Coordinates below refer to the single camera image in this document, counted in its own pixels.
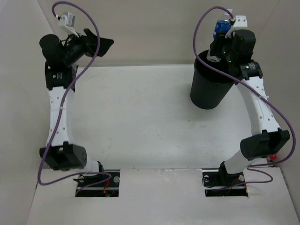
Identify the blue label plastic bottle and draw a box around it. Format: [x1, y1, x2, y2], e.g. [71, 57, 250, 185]
[207, 12, 231, 63]

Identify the black plastic bin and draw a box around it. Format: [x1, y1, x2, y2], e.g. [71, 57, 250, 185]
[190, 59, 234, 110]

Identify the red label plastic bottle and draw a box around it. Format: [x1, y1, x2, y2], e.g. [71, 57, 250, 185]
[266, 154, 278, 164]

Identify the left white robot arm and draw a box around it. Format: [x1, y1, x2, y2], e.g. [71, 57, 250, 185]
[39, 29, 114, 187]

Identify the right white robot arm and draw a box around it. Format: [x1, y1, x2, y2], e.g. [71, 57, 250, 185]
[210, 30, 290, 186]

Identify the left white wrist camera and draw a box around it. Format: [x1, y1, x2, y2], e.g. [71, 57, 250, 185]
[56, 12, 78, 37]

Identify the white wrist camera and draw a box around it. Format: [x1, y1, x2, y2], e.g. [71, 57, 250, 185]
[225, 15, 248, 38]
[56, 12, 78, 37]

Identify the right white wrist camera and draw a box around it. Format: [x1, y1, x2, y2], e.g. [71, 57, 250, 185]
[225, 15, 248, 38]

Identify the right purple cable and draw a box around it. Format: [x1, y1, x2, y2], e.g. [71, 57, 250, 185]
[193, 6, 296, 183]

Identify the purple cable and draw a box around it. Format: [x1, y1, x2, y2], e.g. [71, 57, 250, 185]
[37, 1, 112, 196]
[193, 6, 296, 183]

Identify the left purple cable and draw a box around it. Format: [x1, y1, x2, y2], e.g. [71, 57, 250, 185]
[37, 1, 112, 196]

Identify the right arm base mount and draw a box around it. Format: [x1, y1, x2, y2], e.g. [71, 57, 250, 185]
[202, 170, 248, 197]

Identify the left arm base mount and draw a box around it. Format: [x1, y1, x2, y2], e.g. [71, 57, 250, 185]
[74, 170, 120, 197]

